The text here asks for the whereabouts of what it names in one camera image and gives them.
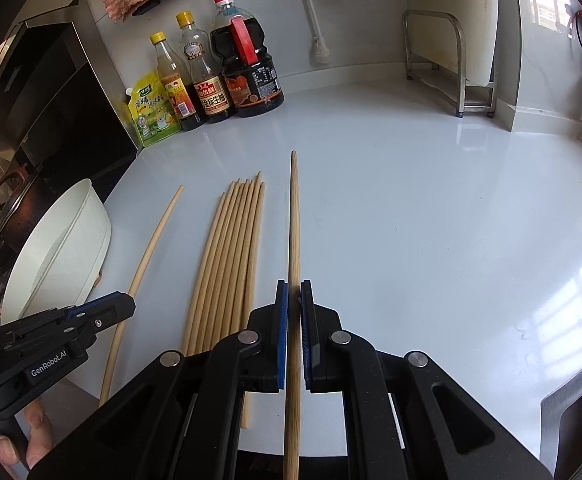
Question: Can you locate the wooden chopstick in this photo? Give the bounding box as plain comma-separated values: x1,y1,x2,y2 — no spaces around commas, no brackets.
210,179,253,346
226,172,262,336
198,180,245,351
195,180,243,353
240,181,267,430
180,193,226,356
182,182,236,356

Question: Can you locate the left hand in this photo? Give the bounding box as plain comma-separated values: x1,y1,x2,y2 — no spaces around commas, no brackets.
0,398,54,479

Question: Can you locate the wooden chopstick on counter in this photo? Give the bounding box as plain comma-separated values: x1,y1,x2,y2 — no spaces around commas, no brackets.
195,180,243,353
180,193,226,356
182,182,236,356
198,180,245,351

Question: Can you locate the white round basin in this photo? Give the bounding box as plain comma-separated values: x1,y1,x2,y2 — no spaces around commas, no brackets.
1,179,112,325

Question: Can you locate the dark pot with lid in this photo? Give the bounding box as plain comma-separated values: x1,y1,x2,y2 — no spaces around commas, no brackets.
0,166,56,252

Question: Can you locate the yellow green refill pouch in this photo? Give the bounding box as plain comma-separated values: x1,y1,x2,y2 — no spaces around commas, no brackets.
126,70,180,148

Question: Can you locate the yellow cap vinegar bottle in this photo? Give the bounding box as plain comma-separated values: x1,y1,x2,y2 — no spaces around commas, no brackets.
150,32,206,131

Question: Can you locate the yellow cap dark sauce bottle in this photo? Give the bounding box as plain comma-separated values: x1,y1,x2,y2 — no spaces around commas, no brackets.
176,11,236,124

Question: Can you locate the large soy sauce jug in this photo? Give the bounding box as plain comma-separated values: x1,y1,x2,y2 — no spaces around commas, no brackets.
210,0,284,117

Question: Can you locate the metal cutting board rack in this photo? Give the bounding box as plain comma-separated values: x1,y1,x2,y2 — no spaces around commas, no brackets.
402,9,497,118

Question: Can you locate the white bottle brush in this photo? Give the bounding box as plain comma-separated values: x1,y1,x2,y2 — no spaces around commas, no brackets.
304,0,330,65

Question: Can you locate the white cutting board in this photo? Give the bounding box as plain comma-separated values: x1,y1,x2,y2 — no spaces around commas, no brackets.
408,0,502,87

